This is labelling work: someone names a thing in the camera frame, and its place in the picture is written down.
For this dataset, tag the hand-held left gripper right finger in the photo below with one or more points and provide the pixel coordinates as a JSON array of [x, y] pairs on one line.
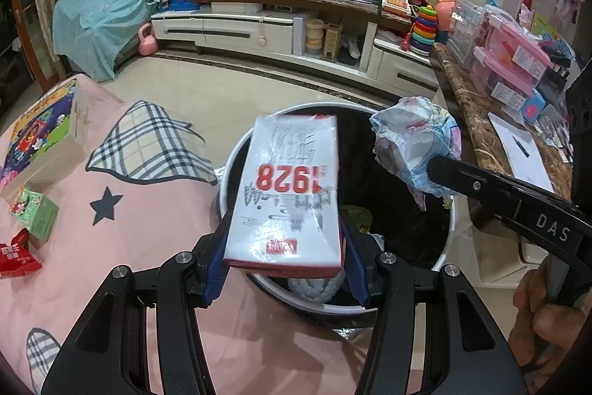
[[356, 274]]

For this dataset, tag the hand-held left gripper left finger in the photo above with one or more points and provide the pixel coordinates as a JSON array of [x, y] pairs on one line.
[[212, 279]]

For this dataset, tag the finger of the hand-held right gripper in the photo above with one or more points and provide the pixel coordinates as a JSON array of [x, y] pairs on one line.
[[471, 184]]

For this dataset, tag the green pouch with white cap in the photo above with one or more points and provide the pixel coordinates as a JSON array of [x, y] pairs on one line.
[[358, 217]]

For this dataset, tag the black white-rimmed trash can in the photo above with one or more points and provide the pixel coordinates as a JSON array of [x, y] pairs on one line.
[[397, 214]]

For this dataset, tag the white blue wrapper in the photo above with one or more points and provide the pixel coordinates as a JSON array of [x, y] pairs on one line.
[[411, 136]]

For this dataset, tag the white red carton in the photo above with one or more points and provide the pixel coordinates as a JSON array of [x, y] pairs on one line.
[[286, 200]]

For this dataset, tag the person's right hand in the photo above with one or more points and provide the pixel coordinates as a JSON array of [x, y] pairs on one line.
[[541, 325]]

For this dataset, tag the white paper sheet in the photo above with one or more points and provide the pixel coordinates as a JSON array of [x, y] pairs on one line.
[[527, 170]]

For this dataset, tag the black pen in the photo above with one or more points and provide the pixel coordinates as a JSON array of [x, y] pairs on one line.
[[521, 146]]

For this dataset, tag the pink plaid-patch blanket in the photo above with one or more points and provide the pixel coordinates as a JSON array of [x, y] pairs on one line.
[[152, 237]]

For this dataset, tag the marble counter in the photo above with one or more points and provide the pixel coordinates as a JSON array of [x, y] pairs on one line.
[[467, 108]]

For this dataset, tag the small blue box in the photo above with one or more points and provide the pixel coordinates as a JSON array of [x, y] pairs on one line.
[[532, 108]]

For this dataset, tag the pink storage box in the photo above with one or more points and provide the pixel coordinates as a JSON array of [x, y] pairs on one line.
[[518, 48], [499, 87]]

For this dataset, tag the clear storage box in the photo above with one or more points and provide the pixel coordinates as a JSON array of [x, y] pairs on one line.
[[467, 29]]

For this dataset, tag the pink toy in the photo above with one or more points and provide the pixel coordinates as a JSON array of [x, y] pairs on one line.
[[444, 13]]

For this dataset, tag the small green box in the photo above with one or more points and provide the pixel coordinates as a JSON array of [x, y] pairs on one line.
[[39, 214]]

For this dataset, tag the toy cash register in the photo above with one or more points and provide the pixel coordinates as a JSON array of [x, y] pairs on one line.
[[397, 4]]

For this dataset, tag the red snack packet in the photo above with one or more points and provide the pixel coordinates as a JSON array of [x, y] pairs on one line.
[[16, 258]]

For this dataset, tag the beige slotted box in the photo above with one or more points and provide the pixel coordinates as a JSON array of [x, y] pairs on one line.
[[332, 43]]

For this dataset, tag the stack of round containers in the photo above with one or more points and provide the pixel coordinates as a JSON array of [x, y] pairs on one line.
[[314, 36]]

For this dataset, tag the colourful printed box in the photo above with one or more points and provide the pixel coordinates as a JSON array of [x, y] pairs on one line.
[[41, 131]]

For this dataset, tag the pink kettlebell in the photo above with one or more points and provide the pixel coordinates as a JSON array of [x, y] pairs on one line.
[[149, 45]]

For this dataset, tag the white television cabinet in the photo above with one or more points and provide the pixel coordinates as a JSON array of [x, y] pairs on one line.
[[222, 27]]

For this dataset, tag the blue toy base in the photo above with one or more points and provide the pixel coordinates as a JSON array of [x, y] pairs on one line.
[[178, 5]]

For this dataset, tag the teal cloth cover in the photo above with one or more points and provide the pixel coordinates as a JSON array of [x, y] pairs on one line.
[[101, 20]]

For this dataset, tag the glass sliding door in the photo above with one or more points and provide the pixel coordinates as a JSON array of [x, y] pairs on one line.
[[18, 29]]

